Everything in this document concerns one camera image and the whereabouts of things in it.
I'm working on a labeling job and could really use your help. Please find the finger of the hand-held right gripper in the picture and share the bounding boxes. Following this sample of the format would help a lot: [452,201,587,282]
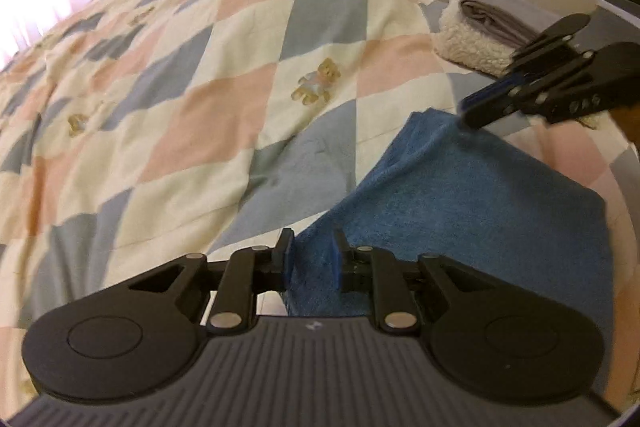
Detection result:
[507,13,592,75]
[459,51,601,130]

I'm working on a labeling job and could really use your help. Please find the white fleece blanket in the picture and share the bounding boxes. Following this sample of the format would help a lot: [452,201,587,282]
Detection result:
[432,0,532,81]

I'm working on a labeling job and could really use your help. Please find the folded grey cloth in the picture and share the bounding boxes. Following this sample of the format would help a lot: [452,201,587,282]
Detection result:
[459,0,567,51]

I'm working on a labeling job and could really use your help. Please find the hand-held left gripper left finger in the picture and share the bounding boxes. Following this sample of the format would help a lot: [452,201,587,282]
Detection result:
[127,228,297,336]

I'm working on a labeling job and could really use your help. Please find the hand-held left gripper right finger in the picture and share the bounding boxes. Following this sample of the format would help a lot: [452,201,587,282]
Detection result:
[333,228,502,334]

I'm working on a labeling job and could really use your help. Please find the blue jeans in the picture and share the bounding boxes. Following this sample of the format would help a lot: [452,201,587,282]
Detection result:
[287,109,617,343]

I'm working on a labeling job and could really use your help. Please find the checked teddy bear quilt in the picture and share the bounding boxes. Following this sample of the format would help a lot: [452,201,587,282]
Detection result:
[0,0,640,408]

